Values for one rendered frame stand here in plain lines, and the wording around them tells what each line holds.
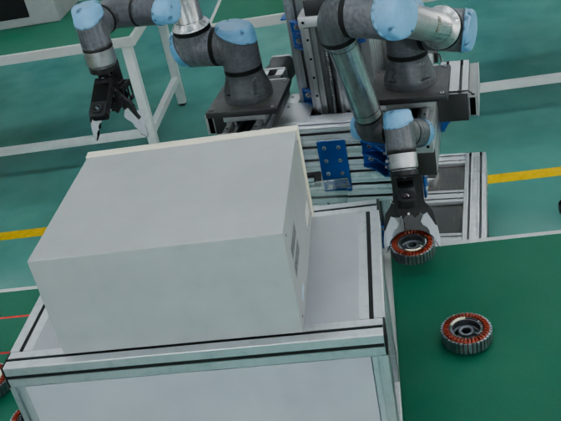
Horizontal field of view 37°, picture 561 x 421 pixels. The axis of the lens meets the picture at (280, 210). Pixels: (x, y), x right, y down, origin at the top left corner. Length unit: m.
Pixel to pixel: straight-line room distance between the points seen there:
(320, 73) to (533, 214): 1.50
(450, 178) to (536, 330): 1.77
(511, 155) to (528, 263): 2.10
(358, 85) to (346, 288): 0.77
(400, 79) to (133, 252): 1.25
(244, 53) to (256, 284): 1.22
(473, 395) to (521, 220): 1.99
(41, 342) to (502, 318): 1.02
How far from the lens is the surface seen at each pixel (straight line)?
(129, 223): 1.44
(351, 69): 2.11
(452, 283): 2.10
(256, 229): 1.33
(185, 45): 2.53
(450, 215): 3.39
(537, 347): 1.91
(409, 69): 2.41
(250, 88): 2.51
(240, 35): 2.47
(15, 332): 2.33
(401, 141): 2.11
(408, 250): 2.08
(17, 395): 1.61
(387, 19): 1.92
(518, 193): 3.90
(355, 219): 1.70
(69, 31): 4.82
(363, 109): 2.20
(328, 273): 1.55
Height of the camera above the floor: 2.00
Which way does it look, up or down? 30 degrees down
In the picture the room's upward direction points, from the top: 12 degrees counter-clockwise
